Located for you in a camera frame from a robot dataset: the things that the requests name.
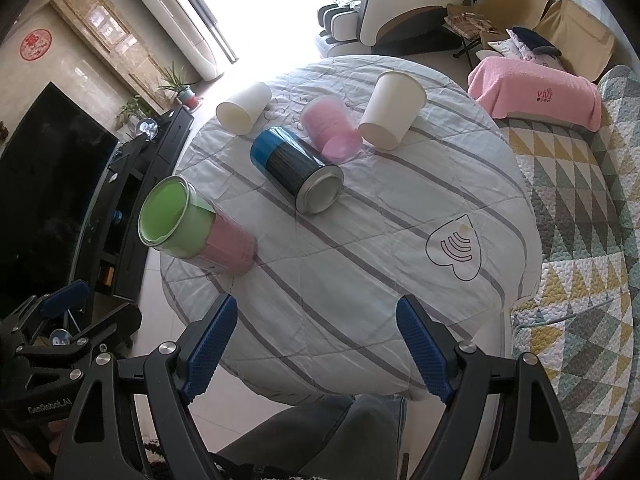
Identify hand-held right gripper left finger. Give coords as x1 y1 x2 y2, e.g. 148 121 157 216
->
52 294 238 480

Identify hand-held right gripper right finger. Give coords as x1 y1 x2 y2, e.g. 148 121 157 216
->
396 295 577 480

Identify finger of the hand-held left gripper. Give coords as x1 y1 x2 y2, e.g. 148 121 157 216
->
0 280 90 348
15 304 144 363

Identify green and pink cup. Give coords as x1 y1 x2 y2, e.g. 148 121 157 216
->
137 175 258 276

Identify blue and black metal cup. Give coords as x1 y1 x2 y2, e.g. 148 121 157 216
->
250 126 346 216

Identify small white paper cup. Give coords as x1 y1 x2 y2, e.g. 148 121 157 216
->
216 81 272 136

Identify large white paper cup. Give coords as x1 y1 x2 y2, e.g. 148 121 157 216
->
358 71 427 152

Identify pink translucent cup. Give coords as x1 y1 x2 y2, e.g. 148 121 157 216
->
301 95 362 165

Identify black television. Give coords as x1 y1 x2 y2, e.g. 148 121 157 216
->
0 81 121 318

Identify speckled floor rug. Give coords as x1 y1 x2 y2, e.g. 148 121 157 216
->
141 437 168 480

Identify grey striped white blanket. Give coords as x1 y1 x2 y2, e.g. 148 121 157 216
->
161 55 543 403

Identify black television stand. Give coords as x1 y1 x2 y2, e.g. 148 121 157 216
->
75 105 196 311

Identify small green potted plant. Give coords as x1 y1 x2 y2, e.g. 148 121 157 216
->
116 95 156 133

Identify triangle pattern sofa quilt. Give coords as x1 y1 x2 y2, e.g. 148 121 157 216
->
492 65 640 480

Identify potted plant in red pot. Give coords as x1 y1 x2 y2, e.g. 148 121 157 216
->
159 62 204 111

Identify pink towel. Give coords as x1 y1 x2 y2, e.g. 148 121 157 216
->
467 56 603 133

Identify white standing air conditioner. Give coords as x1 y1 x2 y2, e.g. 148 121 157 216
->
126 0 226 81

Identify white patterned pillow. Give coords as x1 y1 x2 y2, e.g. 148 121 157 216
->
476 35 533 63

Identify grey curtain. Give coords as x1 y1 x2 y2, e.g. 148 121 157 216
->
165 0 238 64

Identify dark blue cloth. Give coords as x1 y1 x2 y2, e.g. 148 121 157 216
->
510 26 563 56

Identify folding side table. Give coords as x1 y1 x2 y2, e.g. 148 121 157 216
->
444 2 506 68

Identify white massage chair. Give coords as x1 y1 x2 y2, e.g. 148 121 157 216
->
317 0 473 58

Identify red round wall decoration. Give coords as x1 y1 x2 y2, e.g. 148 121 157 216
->
20 28 53 61

